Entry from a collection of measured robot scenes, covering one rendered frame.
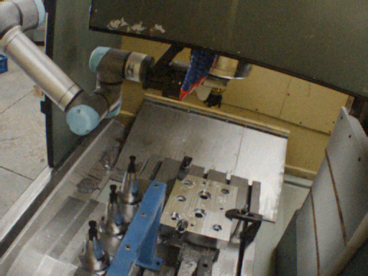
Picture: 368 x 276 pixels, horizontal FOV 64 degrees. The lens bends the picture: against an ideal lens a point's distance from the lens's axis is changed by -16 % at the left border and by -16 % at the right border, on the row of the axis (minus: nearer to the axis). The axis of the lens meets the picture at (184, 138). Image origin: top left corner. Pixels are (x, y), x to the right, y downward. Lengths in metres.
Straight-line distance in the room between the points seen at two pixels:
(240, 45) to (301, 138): 1.61
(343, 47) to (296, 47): 0.07
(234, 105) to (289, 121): 0.34
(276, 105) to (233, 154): 0.38
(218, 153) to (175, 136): 0.26
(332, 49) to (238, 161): 1.45
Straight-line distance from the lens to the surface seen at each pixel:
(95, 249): 0.63
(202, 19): 0.49
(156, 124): 1.97
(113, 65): 0.88
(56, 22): 1.29
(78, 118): 0.81
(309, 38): 0.50
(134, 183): 0.78
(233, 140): 1.95
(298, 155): 2.13
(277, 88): 1.93
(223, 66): 0.76
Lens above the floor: 1.76
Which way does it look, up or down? 31 degrees down
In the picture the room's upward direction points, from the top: 11 degrees clockwise
